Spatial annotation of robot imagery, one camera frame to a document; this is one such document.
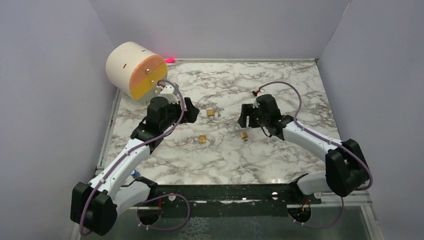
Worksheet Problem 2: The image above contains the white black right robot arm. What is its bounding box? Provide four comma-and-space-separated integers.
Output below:
237, 94, 371, 204

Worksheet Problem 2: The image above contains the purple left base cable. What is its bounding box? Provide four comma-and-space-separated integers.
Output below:
137, 193, 192, 232

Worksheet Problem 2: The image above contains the pink marker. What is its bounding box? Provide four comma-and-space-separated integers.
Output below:
164, 57, 176, 64

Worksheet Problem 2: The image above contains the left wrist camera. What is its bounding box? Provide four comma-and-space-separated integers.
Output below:
158, 84, 180, 104

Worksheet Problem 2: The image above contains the round cream drawer box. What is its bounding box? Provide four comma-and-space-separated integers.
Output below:
105, 41, 168, 104

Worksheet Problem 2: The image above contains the brass padlock with key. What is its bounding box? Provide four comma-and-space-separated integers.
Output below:
206, 109, 221, 119

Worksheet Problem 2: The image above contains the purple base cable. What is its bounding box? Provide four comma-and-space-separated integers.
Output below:
137, 193, 192, 232
287, 195, 345, 229

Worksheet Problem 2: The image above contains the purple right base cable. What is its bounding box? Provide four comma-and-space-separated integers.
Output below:
287, 195, 345, 229

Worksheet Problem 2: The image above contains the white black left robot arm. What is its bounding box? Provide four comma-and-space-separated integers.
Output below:
70, 96, 200, 236

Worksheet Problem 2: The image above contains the small brass padlock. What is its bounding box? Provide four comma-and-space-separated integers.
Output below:
239, 131, 249, 142

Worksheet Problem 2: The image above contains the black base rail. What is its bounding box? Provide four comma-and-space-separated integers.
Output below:
111, 177, 322, 219

